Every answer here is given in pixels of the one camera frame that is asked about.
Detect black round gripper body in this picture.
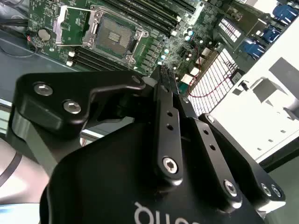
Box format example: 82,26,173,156
39,121,268,224

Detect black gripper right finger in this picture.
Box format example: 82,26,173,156
168,69,286,213

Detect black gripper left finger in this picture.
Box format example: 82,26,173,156
6,66,185,187

